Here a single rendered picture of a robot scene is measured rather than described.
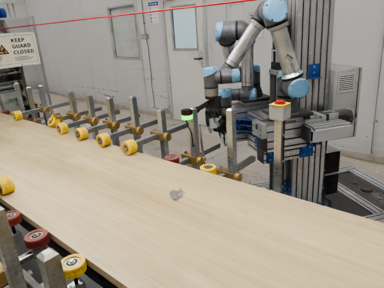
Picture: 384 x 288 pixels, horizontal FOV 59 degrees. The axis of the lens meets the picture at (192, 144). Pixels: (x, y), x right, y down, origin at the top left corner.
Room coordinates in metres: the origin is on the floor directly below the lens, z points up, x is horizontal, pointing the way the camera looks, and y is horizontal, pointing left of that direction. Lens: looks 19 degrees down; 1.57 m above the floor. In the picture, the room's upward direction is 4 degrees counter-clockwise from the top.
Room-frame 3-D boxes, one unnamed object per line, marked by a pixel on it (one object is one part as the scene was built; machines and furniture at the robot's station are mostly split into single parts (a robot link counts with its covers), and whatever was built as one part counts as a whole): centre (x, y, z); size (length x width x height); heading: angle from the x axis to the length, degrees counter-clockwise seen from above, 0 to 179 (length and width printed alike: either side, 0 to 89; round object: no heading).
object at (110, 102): (2.28, 0.54, 0.90); 0.04 x 0.04 x 0.48; 47
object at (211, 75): (1.82, -0.13, 1.29); 0.09 x 0.08 x 0.11; 93
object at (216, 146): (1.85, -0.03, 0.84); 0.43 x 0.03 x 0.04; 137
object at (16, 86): (3.30, 1.64, 0.91); 0.04 x 0.04 x 0.48; 47
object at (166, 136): (1.96, 0.18, 0.95); 0.14 x 0.06 x 0.05; 47
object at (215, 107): (1.82, -0.13, 1.13); 0.09 x 0.08 x 0.12; 67
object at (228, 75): (1.85, -0.22, 1.29); 0.11 x 0.11 x 0.08; 3
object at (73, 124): (2.49, 0.74, 0.95); 0.50 x 0.04 x 0.04; 137
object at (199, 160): (1.79, 0.00, 0.85); 0.14 x 0.06 x 0.05; 47
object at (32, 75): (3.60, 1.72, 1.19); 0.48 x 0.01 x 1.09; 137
